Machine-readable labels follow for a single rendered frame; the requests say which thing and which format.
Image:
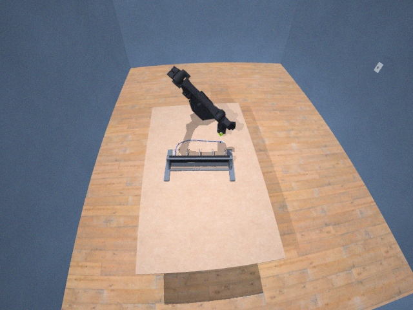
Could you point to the grey patch panel rack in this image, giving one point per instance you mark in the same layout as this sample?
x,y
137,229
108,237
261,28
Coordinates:
x,y
199,161

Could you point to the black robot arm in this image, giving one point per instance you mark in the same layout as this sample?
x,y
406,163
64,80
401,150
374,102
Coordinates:
x,y
188,89

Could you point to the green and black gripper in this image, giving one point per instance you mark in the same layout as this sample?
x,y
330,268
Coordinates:
x,y
219,127

